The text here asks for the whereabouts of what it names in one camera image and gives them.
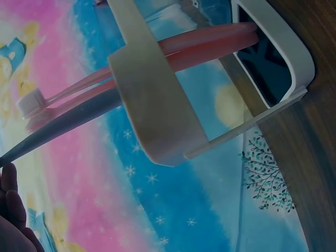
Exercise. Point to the person's left hand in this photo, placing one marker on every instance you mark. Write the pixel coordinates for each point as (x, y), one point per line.
(13, 210)

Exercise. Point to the person's left fingers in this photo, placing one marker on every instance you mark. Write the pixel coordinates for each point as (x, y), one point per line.
(11, 202)

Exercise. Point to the blue toothbrush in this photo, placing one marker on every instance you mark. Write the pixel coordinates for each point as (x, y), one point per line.
(65, 119)

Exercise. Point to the white toothbrush holder rack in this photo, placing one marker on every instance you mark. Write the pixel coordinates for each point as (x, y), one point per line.
(155, 105)

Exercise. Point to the pink toothbrush with white bristles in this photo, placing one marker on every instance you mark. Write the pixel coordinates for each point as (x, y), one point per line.
(199, 32)

